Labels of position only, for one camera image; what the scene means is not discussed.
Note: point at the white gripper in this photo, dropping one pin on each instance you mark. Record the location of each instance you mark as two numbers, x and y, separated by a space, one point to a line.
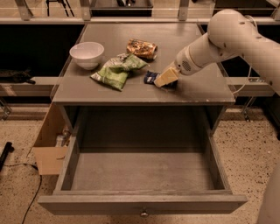
183 63

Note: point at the blue rxbar blueberry wrapper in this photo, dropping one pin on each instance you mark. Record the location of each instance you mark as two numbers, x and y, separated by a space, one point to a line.
151 76

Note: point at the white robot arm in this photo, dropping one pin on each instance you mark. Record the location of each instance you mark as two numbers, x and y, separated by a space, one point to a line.
230 34

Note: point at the open grey top drawer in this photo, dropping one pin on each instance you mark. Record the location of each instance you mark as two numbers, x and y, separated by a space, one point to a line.
117 177

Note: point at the metal drawer knob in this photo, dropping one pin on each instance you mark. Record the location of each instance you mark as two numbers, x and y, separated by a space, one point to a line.
144 213

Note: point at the crushed orange drink can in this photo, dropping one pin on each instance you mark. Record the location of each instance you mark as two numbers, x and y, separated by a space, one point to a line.
142 49

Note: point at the grey wooden cabinet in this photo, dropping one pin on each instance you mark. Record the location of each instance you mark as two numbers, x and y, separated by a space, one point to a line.
143 112

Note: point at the green chip bag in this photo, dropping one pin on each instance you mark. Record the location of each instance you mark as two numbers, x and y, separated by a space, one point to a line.
116 70

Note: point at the white ceramic bowl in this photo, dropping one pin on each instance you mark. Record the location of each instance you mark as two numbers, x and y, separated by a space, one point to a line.
87 55

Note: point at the brown cardboard box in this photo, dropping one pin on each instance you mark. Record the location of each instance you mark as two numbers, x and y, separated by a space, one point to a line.
49 149

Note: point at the black object on ledge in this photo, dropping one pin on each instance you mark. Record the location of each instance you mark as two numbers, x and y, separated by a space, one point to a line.
16 76

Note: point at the black floor stand foot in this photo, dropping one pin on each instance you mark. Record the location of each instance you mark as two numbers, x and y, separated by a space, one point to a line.
6 150

